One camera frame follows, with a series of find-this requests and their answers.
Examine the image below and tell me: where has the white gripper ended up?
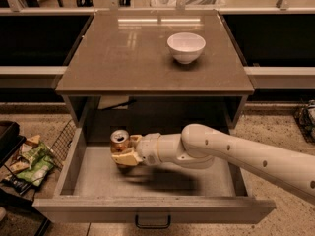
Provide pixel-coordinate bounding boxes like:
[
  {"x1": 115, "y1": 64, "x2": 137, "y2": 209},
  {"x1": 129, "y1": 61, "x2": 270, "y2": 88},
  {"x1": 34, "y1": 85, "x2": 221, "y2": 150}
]
[{"x1": 112, "y1": 133, "x2": 161, "y2": 166}]

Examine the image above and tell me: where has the orange soda can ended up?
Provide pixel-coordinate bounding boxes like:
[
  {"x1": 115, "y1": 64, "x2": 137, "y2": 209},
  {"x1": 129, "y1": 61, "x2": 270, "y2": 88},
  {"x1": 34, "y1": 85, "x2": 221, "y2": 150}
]
[{"x1": 110, "y1": 130, "x2": 130, "y2": 153}]

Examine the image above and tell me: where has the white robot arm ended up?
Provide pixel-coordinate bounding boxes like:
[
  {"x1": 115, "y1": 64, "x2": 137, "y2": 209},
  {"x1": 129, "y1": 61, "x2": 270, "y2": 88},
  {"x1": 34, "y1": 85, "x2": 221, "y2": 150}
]
[{"x1": 110, "y1": 124, "x2": 315, "y2": 204}]

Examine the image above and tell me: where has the open grey top drawer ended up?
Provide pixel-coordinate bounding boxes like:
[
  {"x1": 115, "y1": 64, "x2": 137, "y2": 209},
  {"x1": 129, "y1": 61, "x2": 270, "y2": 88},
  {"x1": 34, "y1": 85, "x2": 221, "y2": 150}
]
[{"x1": 33, "y1": 130, "x2": 276, "y2": 225}]

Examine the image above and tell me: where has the grey cabinet with counter top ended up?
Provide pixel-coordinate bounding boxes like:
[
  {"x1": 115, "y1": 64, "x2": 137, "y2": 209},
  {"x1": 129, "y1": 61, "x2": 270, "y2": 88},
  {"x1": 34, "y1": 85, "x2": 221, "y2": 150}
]
[{"x1": 54, "y1": 10, "x2": 256, "y2": 130}]

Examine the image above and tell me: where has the white paper label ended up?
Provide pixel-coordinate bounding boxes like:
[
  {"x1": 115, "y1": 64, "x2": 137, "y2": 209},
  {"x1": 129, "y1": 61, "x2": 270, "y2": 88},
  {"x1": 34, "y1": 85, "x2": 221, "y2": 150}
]
[{"x1": 98, "y1": 96, "x2": 129, "y2": 109}]

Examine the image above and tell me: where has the green snack bag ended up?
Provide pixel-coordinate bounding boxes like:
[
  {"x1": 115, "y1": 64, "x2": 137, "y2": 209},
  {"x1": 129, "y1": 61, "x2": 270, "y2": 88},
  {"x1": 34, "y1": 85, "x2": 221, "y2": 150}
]
[{"x1": 17, "y1": 143, "x2": 54, "y2": 187}]

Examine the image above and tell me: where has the white ceramic bowl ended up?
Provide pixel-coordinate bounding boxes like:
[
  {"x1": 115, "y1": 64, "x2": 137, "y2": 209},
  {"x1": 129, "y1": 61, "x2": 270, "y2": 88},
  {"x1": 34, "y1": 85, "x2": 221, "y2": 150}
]
[{"x1": 167, "y1": 32, "x2": 206, "y2": 64}]

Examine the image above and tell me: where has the black bin at left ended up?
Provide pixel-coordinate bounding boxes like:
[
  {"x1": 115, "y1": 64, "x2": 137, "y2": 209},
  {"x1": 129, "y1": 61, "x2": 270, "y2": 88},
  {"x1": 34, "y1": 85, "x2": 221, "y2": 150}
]
[{"x1": 0, "y1": 121, "x2": 26, "y2": 167}]

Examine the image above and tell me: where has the black wire basket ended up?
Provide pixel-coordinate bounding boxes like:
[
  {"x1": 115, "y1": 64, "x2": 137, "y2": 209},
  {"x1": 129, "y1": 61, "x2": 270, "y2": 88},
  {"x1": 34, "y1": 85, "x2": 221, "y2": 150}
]
[{"x1": 50, "y1": 120, "x2": 76, "y2": 169}]

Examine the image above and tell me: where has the black drawer handle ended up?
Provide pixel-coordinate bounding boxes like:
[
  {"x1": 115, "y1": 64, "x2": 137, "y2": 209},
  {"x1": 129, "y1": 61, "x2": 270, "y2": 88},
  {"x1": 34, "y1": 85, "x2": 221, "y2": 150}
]
[{"x1": 135, "y1": 215, "x2": 171, "y2": 229}]

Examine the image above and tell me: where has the wire basket at right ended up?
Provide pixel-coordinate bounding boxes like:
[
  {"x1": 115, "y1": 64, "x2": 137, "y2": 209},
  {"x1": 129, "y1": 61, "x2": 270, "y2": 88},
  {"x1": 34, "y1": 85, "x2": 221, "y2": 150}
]
[{"x1": 294, "y1": 100, "x2": 315, "y2": 144}]

